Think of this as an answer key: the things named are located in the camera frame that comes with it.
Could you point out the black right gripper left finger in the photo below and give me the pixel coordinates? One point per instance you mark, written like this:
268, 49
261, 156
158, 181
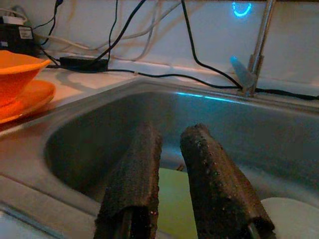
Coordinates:
134, 186

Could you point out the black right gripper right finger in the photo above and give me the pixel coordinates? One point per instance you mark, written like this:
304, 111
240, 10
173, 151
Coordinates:
219, 186

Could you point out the green plate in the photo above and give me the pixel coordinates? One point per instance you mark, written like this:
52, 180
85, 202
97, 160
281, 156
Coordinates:
174, 204

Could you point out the stainless steel sink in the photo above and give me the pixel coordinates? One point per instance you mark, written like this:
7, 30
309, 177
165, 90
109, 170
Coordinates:
99, 119

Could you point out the white bowl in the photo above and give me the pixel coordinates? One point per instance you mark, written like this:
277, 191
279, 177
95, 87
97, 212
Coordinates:
294, 219

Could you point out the black power adapter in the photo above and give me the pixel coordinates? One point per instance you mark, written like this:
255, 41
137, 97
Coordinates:
82, 63

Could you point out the orange plate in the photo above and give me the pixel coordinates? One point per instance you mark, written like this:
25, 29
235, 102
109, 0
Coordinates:
30, 99

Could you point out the metal faucet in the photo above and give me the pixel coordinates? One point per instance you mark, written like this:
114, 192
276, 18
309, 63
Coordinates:
261, 37

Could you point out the orange bowl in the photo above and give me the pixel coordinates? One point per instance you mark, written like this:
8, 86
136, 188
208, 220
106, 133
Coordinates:
15, 74

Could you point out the black labelled power box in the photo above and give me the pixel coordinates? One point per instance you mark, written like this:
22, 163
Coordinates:
17, 37

